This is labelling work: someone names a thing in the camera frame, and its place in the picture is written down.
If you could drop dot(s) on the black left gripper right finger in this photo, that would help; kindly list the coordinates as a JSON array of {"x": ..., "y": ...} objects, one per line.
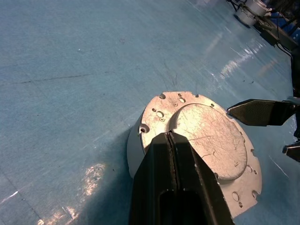
[{"x": 199, "y": 187}]

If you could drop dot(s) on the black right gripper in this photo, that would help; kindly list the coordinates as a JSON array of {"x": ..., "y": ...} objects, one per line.
[{"x": 297, "y": 126}]

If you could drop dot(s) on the silver cylindrical machine part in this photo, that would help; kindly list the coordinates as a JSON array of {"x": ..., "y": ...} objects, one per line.
[{"x": 247, "y": 11}]

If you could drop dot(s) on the silver round motor lid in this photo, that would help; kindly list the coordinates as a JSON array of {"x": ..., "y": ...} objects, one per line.
[{"x": 211, "y": 133}]

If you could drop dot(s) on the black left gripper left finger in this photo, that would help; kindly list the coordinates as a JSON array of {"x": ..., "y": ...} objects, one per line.
[{"x": 152, "y": 178}]

